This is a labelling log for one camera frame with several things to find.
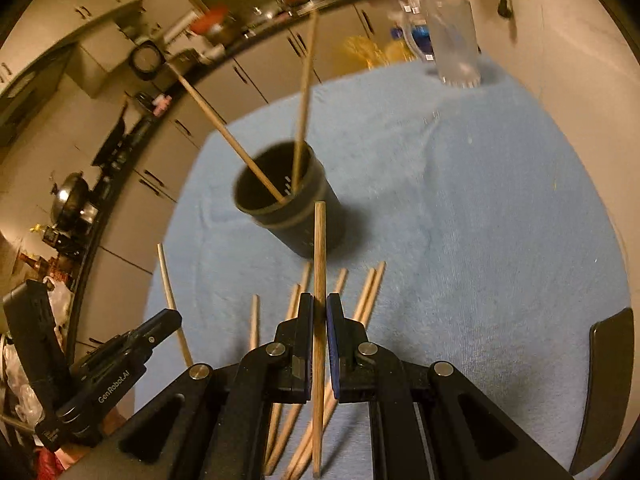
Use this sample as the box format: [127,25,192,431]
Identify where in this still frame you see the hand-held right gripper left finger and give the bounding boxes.
[60,292,316,480]

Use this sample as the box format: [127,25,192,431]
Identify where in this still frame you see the black chair back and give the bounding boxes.
[570,307,636,476]

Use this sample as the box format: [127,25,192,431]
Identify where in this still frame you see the black frying pan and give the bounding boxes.
[91,104,152,167]

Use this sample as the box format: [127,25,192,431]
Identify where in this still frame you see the yellow plastic bag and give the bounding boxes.
[344,35,417,68]

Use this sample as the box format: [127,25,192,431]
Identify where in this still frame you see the blue terry towel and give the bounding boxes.
[135,57,628,480]

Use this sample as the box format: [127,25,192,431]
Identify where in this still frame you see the blue plastic item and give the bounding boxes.
[391,25,432,52]

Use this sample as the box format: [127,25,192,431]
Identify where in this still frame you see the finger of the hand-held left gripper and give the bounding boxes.
[69,309,184,387]

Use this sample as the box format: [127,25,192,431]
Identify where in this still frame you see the white plastic bag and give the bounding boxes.
[42,277,73,341]

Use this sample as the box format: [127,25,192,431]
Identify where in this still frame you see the black plastic utensil cup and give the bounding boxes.
[232,141,346,260]

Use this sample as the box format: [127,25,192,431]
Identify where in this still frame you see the metal pot with lid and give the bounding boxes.
[50,172,99,227]

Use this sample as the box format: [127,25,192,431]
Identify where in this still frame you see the clear plastic cup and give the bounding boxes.
[404,0,483,88]

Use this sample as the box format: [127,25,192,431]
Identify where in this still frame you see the single wooden chopstick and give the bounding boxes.
[311,201,328,479]
[291,9,320,193]
[156,243,195,367]
[166,61,286,203]

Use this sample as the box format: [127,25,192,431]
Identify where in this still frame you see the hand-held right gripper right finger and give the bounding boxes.
[326,292,576,480]

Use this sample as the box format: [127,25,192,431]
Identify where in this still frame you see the bunch of wooden chopsticks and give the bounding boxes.
[248,260,387,480]

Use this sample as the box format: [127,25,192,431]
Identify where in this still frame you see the red bowl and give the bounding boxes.
[191,6,227,32]

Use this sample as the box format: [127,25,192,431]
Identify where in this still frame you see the black round clock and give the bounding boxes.
[128,41,164,81]

